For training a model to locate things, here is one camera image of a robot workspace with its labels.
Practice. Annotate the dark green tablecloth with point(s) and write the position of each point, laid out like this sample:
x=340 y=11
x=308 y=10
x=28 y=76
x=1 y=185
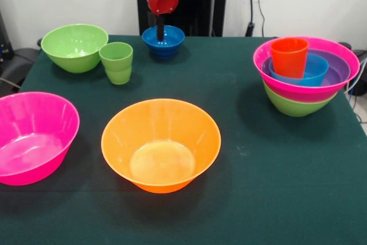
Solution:
x=258 y=184

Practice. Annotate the orange plastic bowl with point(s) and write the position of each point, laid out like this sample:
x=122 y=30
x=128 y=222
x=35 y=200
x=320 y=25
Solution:
x=160 y=118

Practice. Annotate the pink plastic bowl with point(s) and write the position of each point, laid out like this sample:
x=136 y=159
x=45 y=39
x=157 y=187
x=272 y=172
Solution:
x=329 y=47
x=34 y=130

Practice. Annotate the black equipment box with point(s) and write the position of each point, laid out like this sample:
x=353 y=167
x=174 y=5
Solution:
x=4 y=38

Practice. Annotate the green plastic cup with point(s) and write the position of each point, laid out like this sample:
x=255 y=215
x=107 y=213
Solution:
x=117 y=70

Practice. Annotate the orange-red plastic cup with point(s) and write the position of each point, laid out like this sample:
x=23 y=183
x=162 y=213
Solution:
x=289 y=58

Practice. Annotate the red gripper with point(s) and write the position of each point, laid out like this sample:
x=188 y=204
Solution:
x=163 y=2

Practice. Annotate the purple plastic bowl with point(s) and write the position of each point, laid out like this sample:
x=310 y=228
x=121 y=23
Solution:
x=338 y=70

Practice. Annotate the green plastic bowl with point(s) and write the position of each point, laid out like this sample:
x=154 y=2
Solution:
x=74 y=44
x=298 y=108

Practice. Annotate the dark blue bowl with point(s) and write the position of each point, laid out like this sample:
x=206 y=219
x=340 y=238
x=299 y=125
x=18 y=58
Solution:
x=172 y=41

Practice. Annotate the translucent blue bowl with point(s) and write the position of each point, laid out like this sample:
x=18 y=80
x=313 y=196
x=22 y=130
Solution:
x=315 y=70

